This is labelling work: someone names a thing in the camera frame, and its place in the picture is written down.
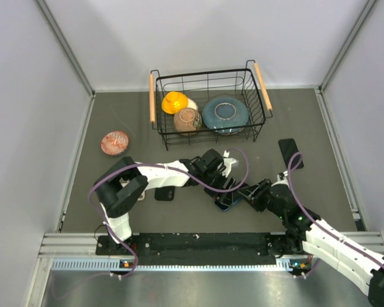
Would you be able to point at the red patterned bowl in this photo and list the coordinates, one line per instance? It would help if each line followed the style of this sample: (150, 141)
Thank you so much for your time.
(114, 143)

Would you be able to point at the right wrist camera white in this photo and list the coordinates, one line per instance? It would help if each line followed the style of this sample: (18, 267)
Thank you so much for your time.
(282, 178)

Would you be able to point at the blue smartphone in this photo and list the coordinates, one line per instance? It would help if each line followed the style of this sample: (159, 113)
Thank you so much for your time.
(228, 204)

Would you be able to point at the slotted cable duct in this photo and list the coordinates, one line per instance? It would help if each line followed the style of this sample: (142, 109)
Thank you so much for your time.
(104, 264)

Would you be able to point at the brown ceramic bowl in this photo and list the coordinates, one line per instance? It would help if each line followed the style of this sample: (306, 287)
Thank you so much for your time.
(187, 121)

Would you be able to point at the white bowl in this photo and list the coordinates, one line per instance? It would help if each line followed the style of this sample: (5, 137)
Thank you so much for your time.
(192, 104)

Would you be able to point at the yellow bowl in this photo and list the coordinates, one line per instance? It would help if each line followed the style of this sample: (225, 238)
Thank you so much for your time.
(174, 102)

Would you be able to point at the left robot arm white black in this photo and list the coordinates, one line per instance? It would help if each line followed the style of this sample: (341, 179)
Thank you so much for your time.
(120, 187)

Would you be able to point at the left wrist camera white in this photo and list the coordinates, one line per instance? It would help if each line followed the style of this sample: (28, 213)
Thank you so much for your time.
(228, 163)

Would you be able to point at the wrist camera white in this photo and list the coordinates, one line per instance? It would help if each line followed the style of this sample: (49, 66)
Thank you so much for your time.
(282, 178)
(228, 163)

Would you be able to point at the blue ceramic plate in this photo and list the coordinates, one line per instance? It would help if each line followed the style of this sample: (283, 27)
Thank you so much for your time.
(225, 115)

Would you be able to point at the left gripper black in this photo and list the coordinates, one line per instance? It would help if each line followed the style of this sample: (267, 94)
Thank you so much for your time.
(218, 195)

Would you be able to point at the black phone case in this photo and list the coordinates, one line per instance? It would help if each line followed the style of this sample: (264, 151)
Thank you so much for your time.
(164, 193)

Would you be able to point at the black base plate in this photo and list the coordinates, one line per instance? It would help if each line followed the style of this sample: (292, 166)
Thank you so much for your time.
(270, 244)

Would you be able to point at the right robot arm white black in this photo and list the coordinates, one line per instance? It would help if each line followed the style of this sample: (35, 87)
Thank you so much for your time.
(312, 234)

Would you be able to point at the black wire dish basket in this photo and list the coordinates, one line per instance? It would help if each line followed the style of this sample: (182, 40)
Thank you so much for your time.
(245, 84)

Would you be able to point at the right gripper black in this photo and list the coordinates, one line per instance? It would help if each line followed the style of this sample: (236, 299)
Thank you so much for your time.
(254, 194)

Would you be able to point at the black smartphone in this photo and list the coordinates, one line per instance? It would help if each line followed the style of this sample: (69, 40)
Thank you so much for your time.
(288, 148)

